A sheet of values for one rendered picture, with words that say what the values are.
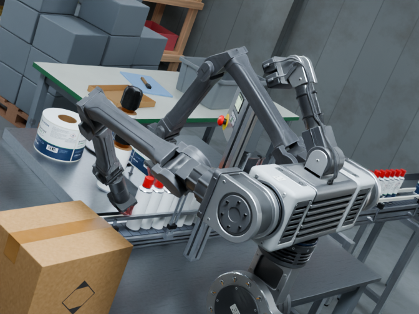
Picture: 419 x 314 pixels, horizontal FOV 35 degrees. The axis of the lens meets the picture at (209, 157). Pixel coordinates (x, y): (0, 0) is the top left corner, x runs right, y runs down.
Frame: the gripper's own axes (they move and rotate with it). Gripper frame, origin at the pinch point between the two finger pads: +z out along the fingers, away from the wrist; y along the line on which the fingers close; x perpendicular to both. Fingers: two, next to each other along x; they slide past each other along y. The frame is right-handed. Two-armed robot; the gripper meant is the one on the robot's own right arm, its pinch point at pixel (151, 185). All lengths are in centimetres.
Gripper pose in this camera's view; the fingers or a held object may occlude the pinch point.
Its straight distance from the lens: 241.2
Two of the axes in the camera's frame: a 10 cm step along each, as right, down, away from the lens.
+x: 6.3, 4.9, -6.0
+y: -6.9, 0.0, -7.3
